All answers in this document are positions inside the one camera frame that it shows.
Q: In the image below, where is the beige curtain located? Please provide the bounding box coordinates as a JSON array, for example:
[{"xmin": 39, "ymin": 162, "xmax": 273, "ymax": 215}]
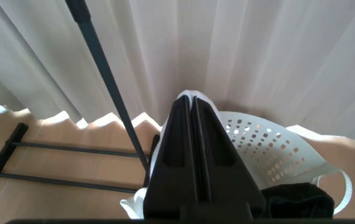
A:
[{"xmin": 0, "ymin": 0, "xmax": 355, "ymax": 141}]

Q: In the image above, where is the white printed t-shirt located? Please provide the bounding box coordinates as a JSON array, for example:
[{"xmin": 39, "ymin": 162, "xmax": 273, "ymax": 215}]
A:
[{"xmin": 119, "ymin": 90, "xmax": 225, "ymax": 220}]

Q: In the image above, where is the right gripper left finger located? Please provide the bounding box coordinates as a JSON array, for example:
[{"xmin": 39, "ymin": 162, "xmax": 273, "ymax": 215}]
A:
[{"xmin": 142, "ymin": 95, "xmax": 198, "ymax": 218}]

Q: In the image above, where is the black garment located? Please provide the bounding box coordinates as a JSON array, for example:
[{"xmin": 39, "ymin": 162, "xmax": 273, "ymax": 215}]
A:
[{"xmin": 259, "ymin": 182, "xmax": 335, "ymax": 219}]

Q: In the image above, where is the black clothes rack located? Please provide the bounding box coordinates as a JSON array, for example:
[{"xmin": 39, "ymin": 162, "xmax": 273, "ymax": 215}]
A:
[{"xmin": 0, "ymin": 0, "xmax": 161, "ymax": 203}]

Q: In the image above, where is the white laundry basket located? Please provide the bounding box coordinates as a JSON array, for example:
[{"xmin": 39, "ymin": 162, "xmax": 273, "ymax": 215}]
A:
[{"xmin": 219, "ymin": 111, "xmax": 354, "ymax": 216}]

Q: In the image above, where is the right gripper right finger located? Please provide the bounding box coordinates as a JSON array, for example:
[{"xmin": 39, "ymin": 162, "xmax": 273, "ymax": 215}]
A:
[{"xmin": 191, "ymin": 96, "xmax": 267, "ymax": 218}]

